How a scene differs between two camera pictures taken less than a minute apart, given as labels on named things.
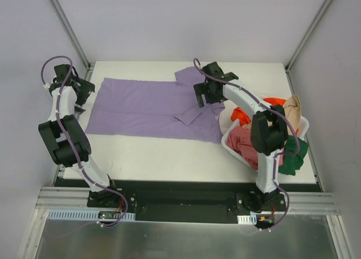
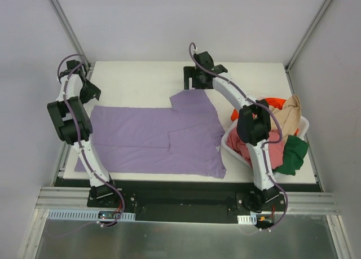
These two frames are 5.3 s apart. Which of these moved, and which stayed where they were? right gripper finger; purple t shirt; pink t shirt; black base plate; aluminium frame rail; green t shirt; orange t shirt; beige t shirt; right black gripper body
Moved: right black gripper body; purple t shirt; right gripper finger
Stayed: orange t shirt; beige t shirt; black base plate; pink t shirt; green t shirt; aluminium frame rail
